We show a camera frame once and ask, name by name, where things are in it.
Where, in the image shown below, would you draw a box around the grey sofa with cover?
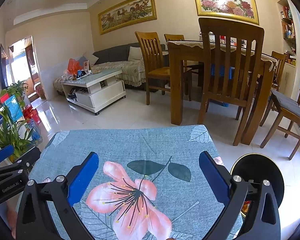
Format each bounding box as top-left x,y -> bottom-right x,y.
53,43 -> 167,93

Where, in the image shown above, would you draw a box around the large wooden slat-back chair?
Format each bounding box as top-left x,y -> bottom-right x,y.
197,17 -> 265,147

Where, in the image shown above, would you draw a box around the black gold-rimmed trash bin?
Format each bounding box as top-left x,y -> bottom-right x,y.
229,153 -> 285,218

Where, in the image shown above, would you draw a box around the person's left forearm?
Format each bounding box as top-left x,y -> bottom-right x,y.
5,202 -> 18,234

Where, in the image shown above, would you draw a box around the blue plastic stool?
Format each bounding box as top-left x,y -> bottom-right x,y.
210,64 -> 235,79

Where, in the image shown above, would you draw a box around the small wooden chair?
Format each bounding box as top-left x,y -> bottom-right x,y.
270,51 -> 288,92

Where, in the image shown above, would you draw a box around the tall green bamboo plant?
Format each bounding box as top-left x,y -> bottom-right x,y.
0,105 -> 38,163

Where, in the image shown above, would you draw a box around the wooden dining table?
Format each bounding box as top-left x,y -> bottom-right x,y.
167,39 -> 277,145

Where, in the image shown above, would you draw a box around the gold-framed horse painting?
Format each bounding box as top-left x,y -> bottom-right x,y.
98,0 -> 158,35

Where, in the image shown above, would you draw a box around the gold-framed peony painting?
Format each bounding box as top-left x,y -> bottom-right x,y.
192,0 -> 260,25

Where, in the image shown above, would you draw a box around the blue floral tablecloth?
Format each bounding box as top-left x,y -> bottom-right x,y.
15,124 -> 243,240

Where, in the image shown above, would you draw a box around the orange plastic bag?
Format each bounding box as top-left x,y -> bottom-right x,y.
67,58 -> 83,73

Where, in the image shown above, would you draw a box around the lace table cover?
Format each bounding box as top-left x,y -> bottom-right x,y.
168,40 -> 277,72

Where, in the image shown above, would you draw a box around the black wall television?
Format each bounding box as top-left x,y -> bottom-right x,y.
0,44 -> 10,88

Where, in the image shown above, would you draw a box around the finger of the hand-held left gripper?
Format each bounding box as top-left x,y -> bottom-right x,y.
0,144 -> 15,170
0,146 -> 42,180

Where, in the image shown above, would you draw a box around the wall niche shelf with goods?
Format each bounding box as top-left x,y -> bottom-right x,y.
277,0 -> 297,67

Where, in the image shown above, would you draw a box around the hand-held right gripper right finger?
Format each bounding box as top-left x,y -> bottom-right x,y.
199,151 -> 282,240

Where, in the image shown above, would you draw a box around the red boxes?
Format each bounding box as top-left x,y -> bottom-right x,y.
22,105 -> 42,125

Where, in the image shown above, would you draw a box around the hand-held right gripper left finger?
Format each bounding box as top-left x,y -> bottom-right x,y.
16,152 -> 100,240

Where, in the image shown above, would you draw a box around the wooden chair bare seat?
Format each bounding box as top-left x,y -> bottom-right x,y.
135,31 -> 193,105

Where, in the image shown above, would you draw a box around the grey seat cushion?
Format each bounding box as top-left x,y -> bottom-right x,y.
270,89 -> 300,122

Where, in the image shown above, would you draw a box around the pack of water bottles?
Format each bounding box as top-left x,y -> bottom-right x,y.
27,119 -> 43,143

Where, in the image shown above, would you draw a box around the white coffee table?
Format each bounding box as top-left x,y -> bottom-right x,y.
60,69 -> 127,116

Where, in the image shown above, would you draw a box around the leafy green potted plant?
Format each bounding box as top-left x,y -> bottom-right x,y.
0,80 -> 29,103

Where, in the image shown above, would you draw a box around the grey white pillow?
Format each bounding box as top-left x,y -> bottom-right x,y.
83,52 -> 99,65

